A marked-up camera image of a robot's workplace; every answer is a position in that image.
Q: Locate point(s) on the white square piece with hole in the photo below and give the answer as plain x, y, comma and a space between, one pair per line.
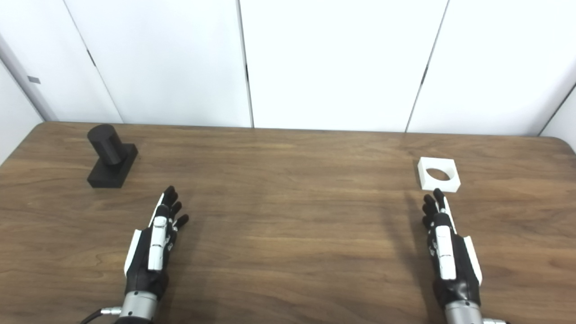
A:
427, 179

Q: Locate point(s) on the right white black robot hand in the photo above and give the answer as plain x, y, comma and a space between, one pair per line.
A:
444, 247

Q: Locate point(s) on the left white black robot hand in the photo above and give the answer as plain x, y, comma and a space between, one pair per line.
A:
157, 238

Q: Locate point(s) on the small grey wall label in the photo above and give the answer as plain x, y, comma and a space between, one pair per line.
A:
33, 80

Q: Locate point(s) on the black peg with square base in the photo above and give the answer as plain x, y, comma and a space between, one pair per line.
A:
108, 148

